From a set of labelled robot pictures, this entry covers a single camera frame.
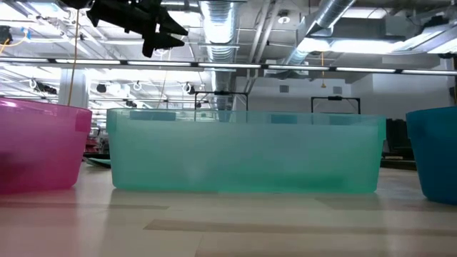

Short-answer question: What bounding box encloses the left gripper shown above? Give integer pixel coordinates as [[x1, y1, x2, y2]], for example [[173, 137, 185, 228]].
[[85, 0, 189, 59]]

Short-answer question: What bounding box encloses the teal-handled silver spoon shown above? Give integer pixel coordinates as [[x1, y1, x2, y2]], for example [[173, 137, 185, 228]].
[[84, 157, 112, 169]]

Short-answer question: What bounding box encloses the white pillar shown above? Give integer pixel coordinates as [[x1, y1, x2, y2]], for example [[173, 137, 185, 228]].
[[58, 67, 90, 110]]

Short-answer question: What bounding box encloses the teal translucent plastic bin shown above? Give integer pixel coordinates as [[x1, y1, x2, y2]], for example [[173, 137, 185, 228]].
[[106, 108, 388, 195]]

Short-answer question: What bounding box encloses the pink-red plastic bin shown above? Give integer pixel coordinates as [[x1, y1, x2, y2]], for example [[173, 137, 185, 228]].
[[0, 98, 94, 196]]

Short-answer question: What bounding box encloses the bright ceiling light panel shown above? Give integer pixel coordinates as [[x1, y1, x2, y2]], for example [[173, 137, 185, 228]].
[[296, 24, 457, 55]]

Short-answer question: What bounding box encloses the long ceiling light strip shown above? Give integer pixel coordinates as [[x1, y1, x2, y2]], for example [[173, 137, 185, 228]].
[[0, 56, 457, 76]]

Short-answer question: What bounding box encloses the dark background furniture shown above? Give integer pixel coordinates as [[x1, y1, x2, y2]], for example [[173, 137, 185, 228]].
[[381, 114, 418, 171]]

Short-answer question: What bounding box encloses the blue plastic bin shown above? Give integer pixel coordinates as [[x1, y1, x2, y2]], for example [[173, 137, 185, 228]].
[[405, 106, 457, 206]]

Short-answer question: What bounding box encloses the black metal rig frame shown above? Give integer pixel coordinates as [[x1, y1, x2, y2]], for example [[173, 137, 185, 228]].
[[194, 90, 250, 112], [310, 95, 362, 115]]

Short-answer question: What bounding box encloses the yellow hanging cable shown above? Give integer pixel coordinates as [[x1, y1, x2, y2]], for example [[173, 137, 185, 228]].
[[66, 9, 81, 108]]

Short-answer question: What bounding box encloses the black reel with yellow cord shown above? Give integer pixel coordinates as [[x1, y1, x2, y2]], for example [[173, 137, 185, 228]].
[[0, 24, 14, 46]]

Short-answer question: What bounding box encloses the yellow pendant cord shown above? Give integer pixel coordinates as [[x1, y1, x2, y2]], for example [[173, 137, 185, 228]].
[[320, 51, 328, 89]]

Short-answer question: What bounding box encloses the smooth silver air duct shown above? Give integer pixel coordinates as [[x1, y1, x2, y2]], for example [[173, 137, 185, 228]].
[[285, 0, 358, 67]]

